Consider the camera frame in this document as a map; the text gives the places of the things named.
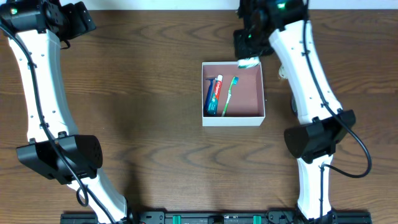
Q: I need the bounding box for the left black cable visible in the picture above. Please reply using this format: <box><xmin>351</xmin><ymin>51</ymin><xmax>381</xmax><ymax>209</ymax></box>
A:
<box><xmin>0</xmin><ymin>24</ymin><xmax>118</xmax><ymax>224</ymax></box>

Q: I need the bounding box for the white lotion tube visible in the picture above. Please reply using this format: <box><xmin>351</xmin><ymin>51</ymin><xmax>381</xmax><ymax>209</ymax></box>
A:
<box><xmin>279</xmin><ymin>65</ymin><xmax>288</xmax><ymax>80</ymax></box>

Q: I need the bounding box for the green white toothbrush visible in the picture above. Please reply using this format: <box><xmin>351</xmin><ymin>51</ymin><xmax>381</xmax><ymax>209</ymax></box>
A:
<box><xmin>221</xmin><ymin>76</ymin><xmax>239</xmax><ymax>117</ymax></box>

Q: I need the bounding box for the red green toothpaste tube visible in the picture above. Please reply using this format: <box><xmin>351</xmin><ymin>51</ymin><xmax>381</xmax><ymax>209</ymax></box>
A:
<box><xmin>206</xmin><ymin>75</ymin><xmax>223</xmax><ymax>116</ymax></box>

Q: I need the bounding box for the green soap bar pack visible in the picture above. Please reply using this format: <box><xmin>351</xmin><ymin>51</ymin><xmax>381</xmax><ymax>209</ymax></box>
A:
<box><xmin>238</xmin><ymin>57</ymin><xmax>261</xmax><ymax>69</ymax></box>

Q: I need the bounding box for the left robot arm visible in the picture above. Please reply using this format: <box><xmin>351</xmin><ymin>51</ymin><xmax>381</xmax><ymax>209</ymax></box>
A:
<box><xmin>1</xmin><ymin>0</ymin><xmax>132</xmax><ymax>223</ymax></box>

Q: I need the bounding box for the white box pink interior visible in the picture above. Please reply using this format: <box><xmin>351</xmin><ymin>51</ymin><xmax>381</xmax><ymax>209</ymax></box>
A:
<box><xmin>201</xmin><ymin>62</ymin><xmax>266</xmax><ymax>127</ymax></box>

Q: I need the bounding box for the clear pump sanitizer bottle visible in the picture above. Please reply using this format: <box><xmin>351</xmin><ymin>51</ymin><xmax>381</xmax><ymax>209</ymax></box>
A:
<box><xmin>291</xmin><ymin>96</ymin><xmax>298</xmax><ymax>116</ymax></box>

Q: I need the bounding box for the blue disposable razor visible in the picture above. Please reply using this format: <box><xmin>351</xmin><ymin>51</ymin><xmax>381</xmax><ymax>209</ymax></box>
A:
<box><xmin>203</xmin><ymin>77</ymin><xmax>216</xmax><ymax>114</ymax></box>

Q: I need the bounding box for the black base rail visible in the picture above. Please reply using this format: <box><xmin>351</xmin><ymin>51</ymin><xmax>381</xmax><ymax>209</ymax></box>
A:
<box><xmin>60</xmin><ymin>210</ymin><xmax>373</xmax><ymax>224</ymax></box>

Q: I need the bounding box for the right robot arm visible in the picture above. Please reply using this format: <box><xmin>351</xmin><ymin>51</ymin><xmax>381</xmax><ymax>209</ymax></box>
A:
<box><xmin>234</xmin><ymin>0</ymin><xmax>356</xmax><ymax>223</ymax></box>

